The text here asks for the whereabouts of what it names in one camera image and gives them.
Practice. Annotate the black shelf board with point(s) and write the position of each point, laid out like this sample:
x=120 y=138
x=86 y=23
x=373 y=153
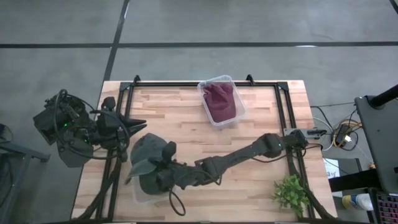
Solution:
x=351 y=182

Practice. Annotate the large clear plastic bin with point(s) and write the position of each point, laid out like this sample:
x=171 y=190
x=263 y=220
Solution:
x=140 y=197

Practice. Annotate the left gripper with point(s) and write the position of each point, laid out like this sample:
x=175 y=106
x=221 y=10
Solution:
x=109 y=124

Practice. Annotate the dark green baseball cap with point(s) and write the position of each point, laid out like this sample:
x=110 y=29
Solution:
x=147 y=146
x=152 y=186

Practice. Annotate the black aluminium table frame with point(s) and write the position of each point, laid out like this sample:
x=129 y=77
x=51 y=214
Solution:
x=174 y=84

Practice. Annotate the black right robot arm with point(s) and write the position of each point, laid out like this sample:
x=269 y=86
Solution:
x=242 y=152

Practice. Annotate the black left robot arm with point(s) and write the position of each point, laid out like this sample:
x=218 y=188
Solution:
x=74 y=152

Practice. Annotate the green artificial plant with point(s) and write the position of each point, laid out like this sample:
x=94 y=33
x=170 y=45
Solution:
x=290 y=193

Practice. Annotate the small clear plastic bin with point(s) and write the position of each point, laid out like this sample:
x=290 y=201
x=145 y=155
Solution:
x=241 y=109

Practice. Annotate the grey laptop with backlit keyboard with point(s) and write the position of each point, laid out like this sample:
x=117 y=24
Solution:
x=379 y=140

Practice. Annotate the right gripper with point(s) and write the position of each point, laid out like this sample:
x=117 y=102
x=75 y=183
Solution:
x=177 y=175

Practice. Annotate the white paper sheet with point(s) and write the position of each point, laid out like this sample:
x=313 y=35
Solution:
x=330 y=165

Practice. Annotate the black pole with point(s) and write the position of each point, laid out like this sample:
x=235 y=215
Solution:
x=384 y=96

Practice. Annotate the black power adapter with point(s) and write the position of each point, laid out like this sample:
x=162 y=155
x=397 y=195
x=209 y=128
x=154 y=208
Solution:
x=342 y=132

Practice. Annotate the maroon baseball cap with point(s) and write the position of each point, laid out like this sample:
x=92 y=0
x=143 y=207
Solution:
x=219 y=102

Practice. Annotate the grey metal stand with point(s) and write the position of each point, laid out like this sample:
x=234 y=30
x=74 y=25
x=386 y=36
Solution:
x=31 y=154

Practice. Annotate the white yellow blue bottle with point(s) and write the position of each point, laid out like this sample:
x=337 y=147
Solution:
x=360 y=201

